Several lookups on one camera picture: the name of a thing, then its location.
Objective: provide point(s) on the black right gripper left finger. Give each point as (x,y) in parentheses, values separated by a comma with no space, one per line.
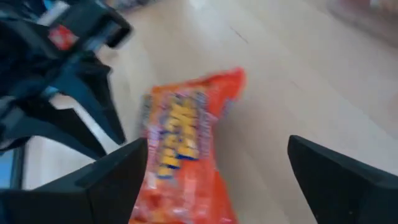
(102,189)

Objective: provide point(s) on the black aluminium table frame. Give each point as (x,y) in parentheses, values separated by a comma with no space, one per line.
(18,168)

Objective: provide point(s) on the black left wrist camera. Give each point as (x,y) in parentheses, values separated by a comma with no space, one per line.
(90,9)

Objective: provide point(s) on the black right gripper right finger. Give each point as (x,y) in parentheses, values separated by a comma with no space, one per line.
(335,183)

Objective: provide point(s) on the orange Maruchan saucy noodles packet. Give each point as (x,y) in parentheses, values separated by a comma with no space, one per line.
(192,186)

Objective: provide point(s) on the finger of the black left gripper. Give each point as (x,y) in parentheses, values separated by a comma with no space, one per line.
(93,93)
(56,124)

